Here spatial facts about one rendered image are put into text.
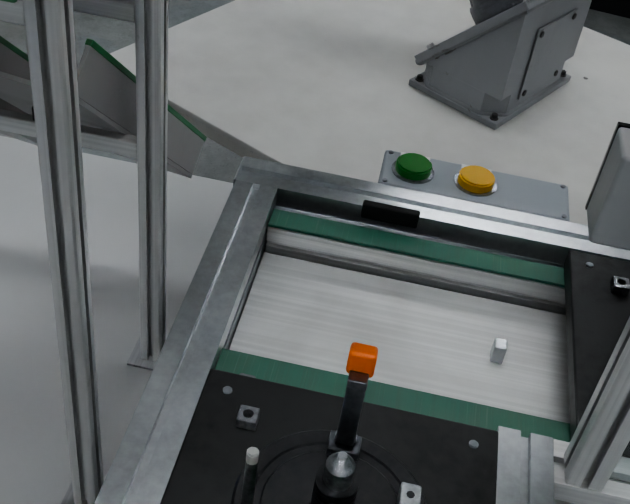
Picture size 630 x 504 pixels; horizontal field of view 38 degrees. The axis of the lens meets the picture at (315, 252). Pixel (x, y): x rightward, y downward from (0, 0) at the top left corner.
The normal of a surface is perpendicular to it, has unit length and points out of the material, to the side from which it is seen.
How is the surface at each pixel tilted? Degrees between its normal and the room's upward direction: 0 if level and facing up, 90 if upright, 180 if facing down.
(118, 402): 0
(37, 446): 0
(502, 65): 90
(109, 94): 90
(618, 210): 90
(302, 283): 0
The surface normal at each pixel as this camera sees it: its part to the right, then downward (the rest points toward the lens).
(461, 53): -0.66, 0.43
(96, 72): 0.93, 0.31
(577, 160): 0.11, -0.75
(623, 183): -0.18, 0.62
